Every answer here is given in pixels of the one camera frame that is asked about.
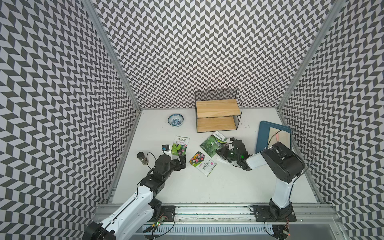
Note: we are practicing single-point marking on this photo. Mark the small spice jar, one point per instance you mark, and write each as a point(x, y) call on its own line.
point(142, 158)

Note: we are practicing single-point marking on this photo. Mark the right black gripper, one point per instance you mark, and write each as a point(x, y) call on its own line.
point(223, 154)

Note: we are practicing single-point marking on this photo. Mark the pink flower seed bag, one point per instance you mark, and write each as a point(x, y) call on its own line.
point(221, 160)

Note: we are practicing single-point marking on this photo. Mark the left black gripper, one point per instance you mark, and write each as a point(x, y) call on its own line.
point(177, 166)

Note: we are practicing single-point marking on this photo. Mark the red-white label seed bag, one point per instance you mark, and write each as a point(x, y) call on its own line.
point(179, 146)

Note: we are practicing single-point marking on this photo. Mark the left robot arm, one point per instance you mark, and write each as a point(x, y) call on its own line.
point(141, 207)

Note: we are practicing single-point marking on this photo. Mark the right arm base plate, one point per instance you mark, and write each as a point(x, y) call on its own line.
point(274, 214)

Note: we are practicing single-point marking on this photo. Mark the black wire two-tier shelf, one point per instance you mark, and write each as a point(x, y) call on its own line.
point(218, 110)

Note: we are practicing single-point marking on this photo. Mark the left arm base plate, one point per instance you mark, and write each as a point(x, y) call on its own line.
point(167, 211)

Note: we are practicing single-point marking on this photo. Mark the blue white porcelain bowl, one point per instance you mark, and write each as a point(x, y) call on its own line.
point(175, 120)

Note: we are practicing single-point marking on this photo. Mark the mixed flower white seed bag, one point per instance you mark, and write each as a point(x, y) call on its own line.
point(202, 163)

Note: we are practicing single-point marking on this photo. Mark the teal tray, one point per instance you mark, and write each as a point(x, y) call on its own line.
point(264, 135)

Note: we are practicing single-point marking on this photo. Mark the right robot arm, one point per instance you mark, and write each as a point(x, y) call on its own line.
point(285, 165)

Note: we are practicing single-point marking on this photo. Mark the aluminium front rail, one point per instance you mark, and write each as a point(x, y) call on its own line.
point(306, 213)

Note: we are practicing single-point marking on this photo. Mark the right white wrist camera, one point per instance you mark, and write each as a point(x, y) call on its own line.
point(231, 141)

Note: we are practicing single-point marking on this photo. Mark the green leaf seed bag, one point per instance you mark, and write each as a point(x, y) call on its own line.
point(214, 142)

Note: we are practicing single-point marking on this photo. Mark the beige cloth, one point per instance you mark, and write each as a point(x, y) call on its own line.
point(285, 137)

